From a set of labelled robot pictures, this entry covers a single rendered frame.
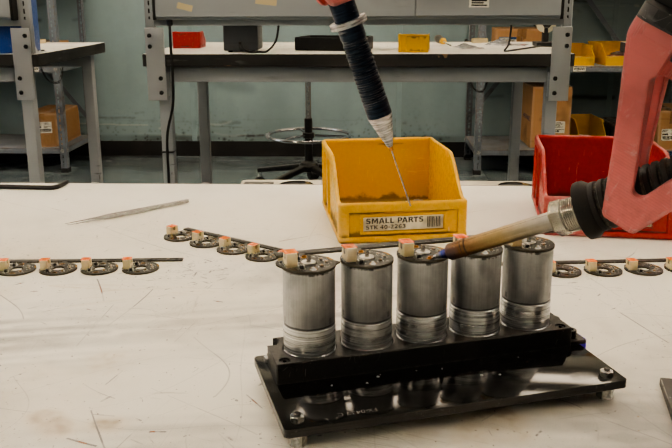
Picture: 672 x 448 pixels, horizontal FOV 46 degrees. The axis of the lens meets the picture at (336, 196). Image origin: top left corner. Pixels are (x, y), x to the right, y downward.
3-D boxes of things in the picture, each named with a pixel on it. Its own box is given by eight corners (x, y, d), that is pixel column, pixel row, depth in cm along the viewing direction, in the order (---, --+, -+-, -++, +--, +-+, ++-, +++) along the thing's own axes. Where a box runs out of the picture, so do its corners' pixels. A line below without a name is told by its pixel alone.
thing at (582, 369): (545, 339, 43) (547, 319, 43) (626, 401, 37) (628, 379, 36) (254, 376, 39) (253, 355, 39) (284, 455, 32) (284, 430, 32)
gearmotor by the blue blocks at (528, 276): (557, 343, 40) (564, 245, 39) (513, 349, 39) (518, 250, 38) (533, 324, 42) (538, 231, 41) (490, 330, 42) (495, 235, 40)
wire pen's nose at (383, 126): (374, 149, 36) (364, 118, 35) (396, 139, 36) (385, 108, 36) (384, 153, 35) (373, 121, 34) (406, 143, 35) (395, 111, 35)
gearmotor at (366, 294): (398, 364, 38) (400, 261, 37) (349, 371, 37) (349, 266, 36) (382, 343, 40) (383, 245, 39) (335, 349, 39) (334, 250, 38)
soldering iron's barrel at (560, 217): (448, 272, 36) (583, 233, 33) (435, 240, 36) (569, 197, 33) (459, 263, 37) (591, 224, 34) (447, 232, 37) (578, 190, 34)
